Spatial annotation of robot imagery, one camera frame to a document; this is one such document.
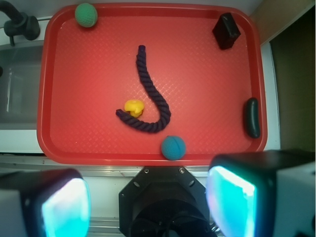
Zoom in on yellow rubber duck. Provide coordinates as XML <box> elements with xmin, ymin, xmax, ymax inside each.
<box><xmin>124</xmin><ymin>99</ymin><xmax>145</xmax><ymax>118</ymax></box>

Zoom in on steel sink basin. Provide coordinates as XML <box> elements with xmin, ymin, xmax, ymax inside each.
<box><xmin>0</xmin><ymin>40</ymin><xmax>43</xmax><ymax>130</ymax></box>

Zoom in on black oblong capsule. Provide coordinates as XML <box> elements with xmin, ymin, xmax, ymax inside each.
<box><xmin>243</xmin><ymin>97</ymin><xmax>261</xmax><ymax>139</ymax></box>

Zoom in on black faucet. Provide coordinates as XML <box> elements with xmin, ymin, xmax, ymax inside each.
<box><xmin>0</xmin><ymin>0</ymin><xmax>40</xmax><ymax>46</ymax></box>

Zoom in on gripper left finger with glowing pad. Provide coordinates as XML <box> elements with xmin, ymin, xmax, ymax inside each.
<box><xmin>0</xmin><ymin>168</ymin><xmax>91</xmax><ymax>237</ymax></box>

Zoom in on blue textured ball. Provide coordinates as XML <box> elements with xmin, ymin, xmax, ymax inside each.
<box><xmin>161</xmin><ymin>136</ymin><xmax>186</xmax><ymax>160</ymax></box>

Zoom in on dark purple rope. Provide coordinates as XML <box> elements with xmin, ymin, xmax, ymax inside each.
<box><xmin>115</xmin><ymin>44</ymin><xmax>171</xmax><ymax>134</ymax></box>

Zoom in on red plastic tray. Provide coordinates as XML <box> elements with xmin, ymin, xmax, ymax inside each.
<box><xmin>37</xmin><ymin>3</ymin><xmax>267</xmax><ymax>166</ymax></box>

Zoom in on black box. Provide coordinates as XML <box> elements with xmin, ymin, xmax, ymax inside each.
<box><xmin>212</xmin><ymin>12</ymin><xmax>241</xmax><ymax>50</ymax></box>

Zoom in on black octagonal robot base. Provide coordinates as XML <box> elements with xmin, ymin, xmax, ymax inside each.
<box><xmin>118</xmin><ymin>166</ymin><xmax>216</xmax><ymax>237</ymax></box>

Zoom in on green textured ball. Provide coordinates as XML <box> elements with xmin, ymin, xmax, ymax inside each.
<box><xmin>75</xmin><ymin>3</ymin><xmax>98</xmax><ymax>28</ymax></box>

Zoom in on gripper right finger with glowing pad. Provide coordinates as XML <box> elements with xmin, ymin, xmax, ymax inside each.
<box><xmin>206</xmin><ymin>150</ymin><xmax>316</xmax><ymax>237</ymax></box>

